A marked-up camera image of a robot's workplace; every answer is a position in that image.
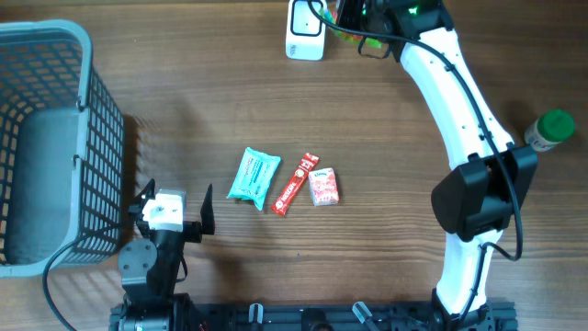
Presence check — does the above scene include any Haribo gummy candy bag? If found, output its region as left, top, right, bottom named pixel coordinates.
left=319, top=7, right=382, bottom=49

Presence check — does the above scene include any teal wet wipes pack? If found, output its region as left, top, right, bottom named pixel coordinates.
left=227, top=147, right=281, bottom=211

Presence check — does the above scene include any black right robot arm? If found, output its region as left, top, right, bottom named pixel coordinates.
left=335, top=1, right=537, bottom=330

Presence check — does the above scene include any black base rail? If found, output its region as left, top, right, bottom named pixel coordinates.
left=108, top=301, right=518, bottom=331

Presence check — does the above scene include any black left camera cable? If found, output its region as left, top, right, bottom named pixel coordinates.
left=41, top=220, right=139, bottom=331

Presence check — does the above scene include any grey plastic mesh basket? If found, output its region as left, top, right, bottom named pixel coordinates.
left=1, top=19, right=125, bottom=279

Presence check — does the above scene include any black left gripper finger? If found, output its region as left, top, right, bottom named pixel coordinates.
left=200, top=184, right=215, bottom=235
left=128, top=178, right=155, bottom=215

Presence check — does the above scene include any red Nescafe stick sachet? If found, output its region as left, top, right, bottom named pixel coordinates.
left=272, top=153, right=320, bottom=216

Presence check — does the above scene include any white barcode scanner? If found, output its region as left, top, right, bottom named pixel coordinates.
left=285, top=0, right=326, bottom=61

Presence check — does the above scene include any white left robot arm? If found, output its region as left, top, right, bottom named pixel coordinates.
left=108, top=180, right=215, bottom=331

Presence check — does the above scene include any green lid jar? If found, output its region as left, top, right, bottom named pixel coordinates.
left=524, top=108, right=575, bottom=152

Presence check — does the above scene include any red tissue pack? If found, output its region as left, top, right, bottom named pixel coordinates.
left=308, top=168, right=340, bottom=206

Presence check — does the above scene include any black camera cable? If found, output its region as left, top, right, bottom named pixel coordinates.
left=306, top=0, right=525, bottom=323
left=41, top=220, right=139, bottom=331

